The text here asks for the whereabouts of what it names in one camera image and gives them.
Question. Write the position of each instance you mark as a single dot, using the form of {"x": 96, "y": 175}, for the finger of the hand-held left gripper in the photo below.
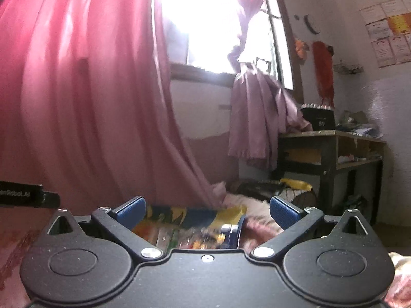
{"x": 52, "y": 200}

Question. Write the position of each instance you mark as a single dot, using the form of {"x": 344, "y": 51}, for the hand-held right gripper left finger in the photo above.
{"x": 131, "y": 212}

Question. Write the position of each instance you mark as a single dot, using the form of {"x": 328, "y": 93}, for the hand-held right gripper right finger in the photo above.
{"x": 283, "y": 213}

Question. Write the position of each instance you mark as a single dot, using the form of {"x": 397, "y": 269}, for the pink floral blanket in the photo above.
{"x": 260, "y": 231}

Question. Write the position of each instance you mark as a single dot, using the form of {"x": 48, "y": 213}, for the yellow plastic bag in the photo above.
{"x": 295, "y": 184}

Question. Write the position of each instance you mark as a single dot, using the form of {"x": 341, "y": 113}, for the striped bag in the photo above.
{"x": 260, "y": 189}

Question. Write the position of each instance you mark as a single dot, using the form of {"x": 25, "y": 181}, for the wooden desk with shelves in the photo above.
{"x": 327, "y": 154}

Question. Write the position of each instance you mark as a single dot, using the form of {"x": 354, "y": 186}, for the tied mauve curtain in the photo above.
{"x": 253, "y": 118}

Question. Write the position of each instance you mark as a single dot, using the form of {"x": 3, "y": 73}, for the black box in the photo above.
{"x": 318, "y": 120}

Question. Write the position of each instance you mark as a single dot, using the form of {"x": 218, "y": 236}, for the pink curtain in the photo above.
{"x": 80, "y": 102}

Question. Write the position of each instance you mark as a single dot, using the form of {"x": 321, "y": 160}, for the pile of papers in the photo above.
{"x": 359, "y": 126}

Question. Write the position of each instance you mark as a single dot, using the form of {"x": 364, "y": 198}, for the orange hanging tassel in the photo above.
{"x": 323, "y": 70}

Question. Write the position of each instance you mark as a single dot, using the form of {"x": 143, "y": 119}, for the window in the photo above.
{"x": 208, "y": 22}

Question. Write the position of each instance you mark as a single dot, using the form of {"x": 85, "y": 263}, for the orange wall decoration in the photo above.
{"x": 301, "y": 51}

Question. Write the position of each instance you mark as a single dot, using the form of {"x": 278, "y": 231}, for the round wall clock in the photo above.
{"x": 312, "y": 25}

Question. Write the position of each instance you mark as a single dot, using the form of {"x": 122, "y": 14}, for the cluster of wall certificates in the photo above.
{"x": 388, "y": 32}

